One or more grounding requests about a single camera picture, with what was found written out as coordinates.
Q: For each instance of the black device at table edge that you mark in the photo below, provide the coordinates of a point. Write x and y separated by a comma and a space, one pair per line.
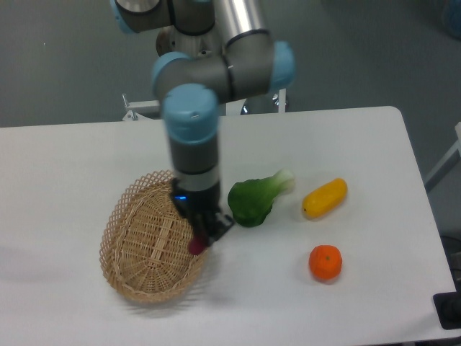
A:
448, 309

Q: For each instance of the green bok choy toy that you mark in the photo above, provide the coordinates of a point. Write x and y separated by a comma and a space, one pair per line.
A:
251, 201

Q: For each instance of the yellow mango toy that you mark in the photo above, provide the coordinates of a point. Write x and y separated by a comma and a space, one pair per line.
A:
324, 199

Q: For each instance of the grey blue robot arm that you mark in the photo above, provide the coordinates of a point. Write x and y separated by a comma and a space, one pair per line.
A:
216, 52

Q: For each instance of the orange tangerine toy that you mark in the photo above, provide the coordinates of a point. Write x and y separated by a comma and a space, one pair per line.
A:
325, 262

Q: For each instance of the woven wicker basket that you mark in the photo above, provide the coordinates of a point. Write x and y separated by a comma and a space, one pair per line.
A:
144, 250

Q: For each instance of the purple sweet potato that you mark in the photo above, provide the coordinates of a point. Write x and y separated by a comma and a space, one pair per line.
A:
198, 245

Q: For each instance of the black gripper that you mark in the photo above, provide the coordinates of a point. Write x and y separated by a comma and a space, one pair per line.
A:
193, 204

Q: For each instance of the white frame at right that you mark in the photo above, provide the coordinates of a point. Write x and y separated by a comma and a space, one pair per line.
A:
447, 162

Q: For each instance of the white metal mounting frame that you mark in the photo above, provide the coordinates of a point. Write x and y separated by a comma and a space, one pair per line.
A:
275, 102

